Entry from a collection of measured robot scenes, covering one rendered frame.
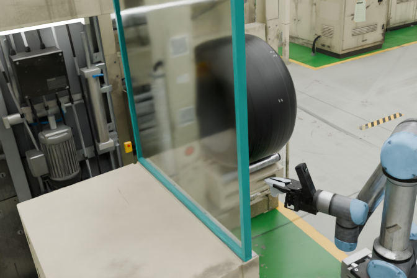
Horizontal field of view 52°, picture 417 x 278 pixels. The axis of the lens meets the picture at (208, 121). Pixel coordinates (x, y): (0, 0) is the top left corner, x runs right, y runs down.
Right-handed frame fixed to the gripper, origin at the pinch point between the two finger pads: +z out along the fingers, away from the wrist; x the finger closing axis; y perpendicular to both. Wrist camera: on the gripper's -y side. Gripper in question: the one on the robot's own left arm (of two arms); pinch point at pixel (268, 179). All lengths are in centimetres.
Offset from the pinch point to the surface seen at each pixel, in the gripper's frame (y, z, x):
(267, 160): 10.1, 18.8, 35.9
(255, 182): 18.0, 19.7, 27.3
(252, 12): -7, 365, 616
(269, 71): -33.9, 14.3, 23.6
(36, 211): -11, 30, -73
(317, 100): 62, 109, 328
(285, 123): -12.6, 7.1, 26.5
